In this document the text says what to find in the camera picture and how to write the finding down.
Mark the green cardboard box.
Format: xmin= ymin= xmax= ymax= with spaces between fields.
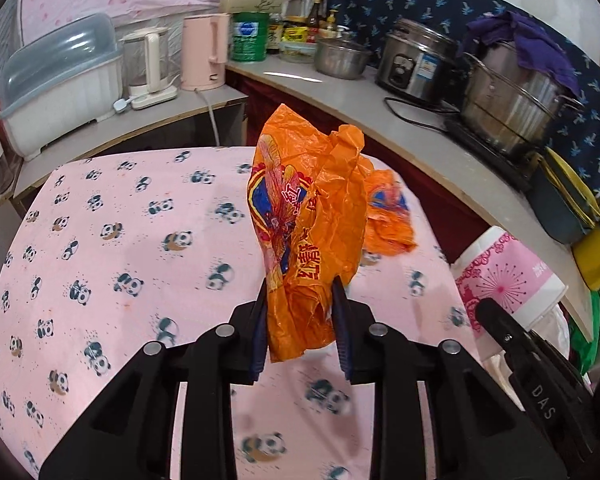
xmin=567 ymin=305 xmax=600 ymax=376

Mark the pink panda tablecloth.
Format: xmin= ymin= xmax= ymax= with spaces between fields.
xmin=0 ymin=145 xmax=486 ymax=480

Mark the white dish drainer box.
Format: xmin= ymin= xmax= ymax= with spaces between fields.
xmin=0 ymin=12 xmax=123 ymax=161

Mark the purple cloth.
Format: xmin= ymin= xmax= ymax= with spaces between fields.
xmin=465 ymin=11 xmax=581 ymax=96

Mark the black induction cooker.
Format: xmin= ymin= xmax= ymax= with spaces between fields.
xmin=442 ymin=115 xmax=543 ymax=191

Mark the clear food container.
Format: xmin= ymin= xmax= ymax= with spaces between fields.
xmin=280 ymin=40 xmax=318 ymax=64

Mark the steel rice cooker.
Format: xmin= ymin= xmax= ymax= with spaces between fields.
xmin=375 ymin=17 xmax=458 ymax=107

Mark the dark teal basin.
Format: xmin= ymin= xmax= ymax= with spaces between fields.
xmin=527 ymin=147 xmax=600 ymax=246

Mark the yellow plastic scoop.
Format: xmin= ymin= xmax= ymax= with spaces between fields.
xmin=572 ymin=225 xmax=600 ymax=308

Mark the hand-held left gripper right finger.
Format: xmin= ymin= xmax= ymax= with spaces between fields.
xmin=330 ymin=276 xmax=566 ymax=480

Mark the green tin can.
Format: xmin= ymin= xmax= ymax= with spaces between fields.
xmin=230 ymin=11 xmax=270 ymax=64

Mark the glass kettle white handle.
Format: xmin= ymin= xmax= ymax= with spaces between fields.
xmin=120 ymin=27 xmax=179 ymax=111

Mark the dark bottle white label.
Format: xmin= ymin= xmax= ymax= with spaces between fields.
xmin=266 ymin=14 xmax=284 ymax=56

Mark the small steel pot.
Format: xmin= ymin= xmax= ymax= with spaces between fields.
xmin=314 ymin=35 xmax=373 ymax=81

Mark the pink electric kettle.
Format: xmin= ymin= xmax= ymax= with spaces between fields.
xmin=180 ymin=13 xmax=231 ymax=92

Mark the white kettle cable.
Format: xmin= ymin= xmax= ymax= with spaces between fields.
xmin=205 ymin=90 xmax=221 ymax=147

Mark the orange printed plastic bag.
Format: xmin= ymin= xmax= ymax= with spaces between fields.
xmin=246 ymin=103 xmax=418 ymax=363

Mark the black power cable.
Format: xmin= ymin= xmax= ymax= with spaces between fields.
xmin=384 ymin=96 xmax=453 ymax=133

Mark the pink white paper roll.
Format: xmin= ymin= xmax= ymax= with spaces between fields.
xmin=450 ymin=226 xmax=567 ymax=333

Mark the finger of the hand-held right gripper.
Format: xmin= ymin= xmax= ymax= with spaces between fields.
xmin=474 ymin=298 xmax=529 ymax=362

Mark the clear plastic container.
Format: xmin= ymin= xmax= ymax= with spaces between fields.
xmin=0 ymin=152 xmax=23 ymax=195

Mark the large steel steamer pot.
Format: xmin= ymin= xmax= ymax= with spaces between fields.
xmin=452 ymin=40 xmax=586 ymax=161

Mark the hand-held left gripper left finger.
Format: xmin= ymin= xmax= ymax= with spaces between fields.
xmin=39 ymin=280 xmax=271 ymax=480

